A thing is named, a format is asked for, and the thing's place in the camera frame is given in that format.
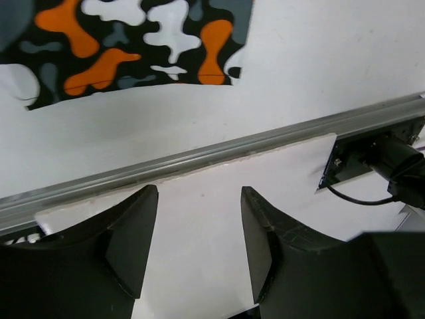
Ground camouflage patterned shorts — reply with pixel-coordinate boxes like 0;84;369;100
1;1;254;110

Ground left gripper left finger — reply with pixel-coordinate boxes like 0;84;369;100
1;185;159;318

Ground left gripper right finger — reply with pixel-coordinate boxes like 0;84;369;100
241;187;424;318

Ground aluminium front rail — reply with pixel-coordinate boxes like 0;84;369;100
1;94;424;235

